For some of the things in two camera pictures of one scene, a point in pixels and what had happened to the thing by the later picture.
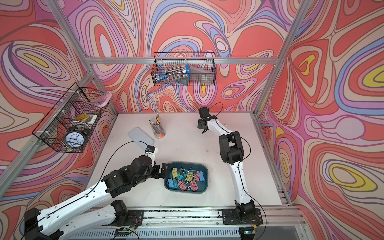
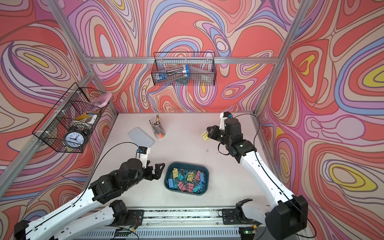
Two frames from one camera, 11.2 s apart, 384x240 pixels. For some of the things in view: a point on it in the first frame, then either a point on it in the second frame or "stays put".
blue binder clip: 201,176 stays put
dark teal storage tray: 186,178 stays put
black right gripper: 199,124 to 212,134
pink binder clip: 182,186 stays put
